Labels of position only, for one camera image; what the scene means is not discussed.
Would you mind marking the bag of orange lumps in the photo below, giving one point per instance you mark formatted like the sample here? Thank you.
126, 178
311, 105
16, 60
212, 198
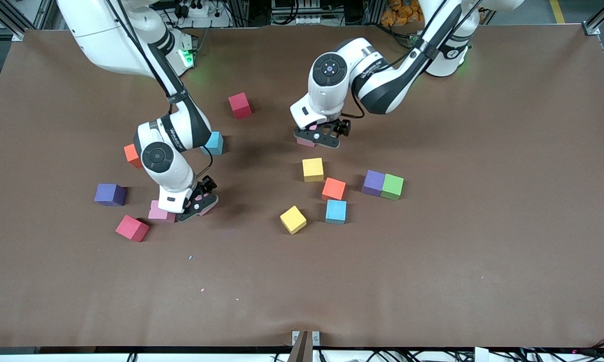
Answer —
400, 14

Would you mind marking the red foam cube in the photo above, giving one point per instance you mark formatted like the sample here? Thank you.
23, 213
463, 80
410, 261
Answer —
132, 229
240, 105

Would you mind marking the yellow foam cube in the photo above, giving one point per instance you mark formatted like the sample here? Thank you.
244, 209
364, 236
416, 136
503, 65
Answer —
313, 169
293, 219

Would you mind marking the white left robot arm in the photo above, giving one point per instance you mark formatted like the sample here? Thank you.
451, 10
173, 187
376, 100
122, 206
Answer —
382, 85

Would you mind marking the green foam cube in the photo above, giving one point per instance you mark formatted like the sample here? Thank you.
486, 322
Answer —
392, 186

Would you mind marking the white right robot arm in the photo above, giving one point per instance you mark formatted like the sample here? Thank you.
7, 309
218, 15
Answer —
105, 45

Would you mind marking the purple foam cube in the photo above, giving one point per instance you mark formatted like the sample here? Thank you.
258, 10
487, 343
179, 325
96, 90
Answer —
372, 182
109, 194

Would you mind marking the orange foam cube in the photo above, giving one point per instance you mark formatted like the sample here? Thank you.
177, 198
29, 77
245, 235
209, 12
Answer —
131, 155
333, 189

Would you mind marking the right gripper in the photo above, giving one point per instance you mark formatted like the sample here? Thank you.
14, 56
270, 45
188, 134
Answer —
208, 184

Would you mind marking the white power strip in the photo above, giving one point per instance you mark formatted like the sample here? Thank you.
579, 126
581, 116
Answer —
203, 10

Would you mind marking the white table frame rail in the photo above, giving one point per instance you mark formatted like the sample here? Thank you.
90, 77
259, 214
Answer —
55, 358

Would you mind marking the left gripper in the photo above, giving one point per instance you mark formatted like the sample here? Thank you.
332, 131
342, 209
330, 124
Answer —
343, 127

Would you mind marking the silver aluminium frame strut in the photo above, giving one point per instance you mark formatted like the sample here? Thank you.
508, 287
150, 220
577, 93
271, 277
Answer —
603, 12
6, 20

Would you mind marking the brown table cover sheet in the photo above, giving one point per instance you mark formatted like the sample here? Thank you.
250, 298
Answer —
432, 276

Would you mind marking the camera mount post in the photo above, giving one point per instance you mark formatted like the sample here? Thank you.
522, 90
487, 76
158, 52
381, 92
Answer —
302, 352

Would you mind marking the blue foam cube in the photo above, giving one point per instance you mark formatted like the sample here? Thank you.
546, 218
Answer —
216, 145
336, 211

